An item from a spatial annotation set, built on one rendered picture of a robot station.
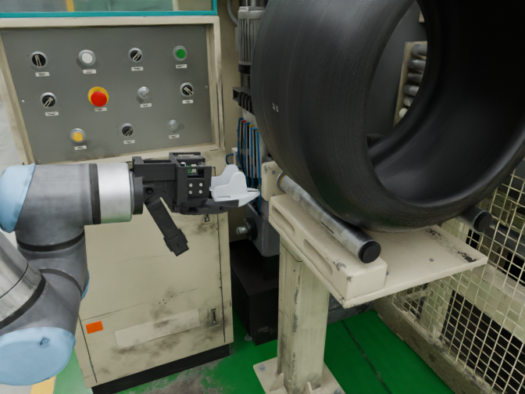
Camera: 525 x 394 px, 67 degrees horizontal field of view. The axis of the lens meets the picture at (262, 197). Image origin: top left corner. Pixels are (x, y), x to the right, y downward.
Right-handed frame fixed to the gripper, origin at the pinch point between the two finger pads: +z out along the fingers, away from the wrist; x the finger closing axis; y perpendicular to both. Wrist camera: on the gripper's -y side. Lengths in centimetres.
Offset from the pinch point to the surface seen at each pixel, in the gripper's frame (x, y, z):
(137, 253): 53, -42, -13
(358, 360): 32, -92, 69
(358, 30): -11.1, 28.3, 7.6
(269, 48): 4.6, 24.1, 2.4
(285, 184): 19.9, -6.8, 17.4
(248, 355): 52, -97, 30
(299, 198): 12.4, -7.1, 17.4
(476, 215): -10.0, -2.7, 45.6
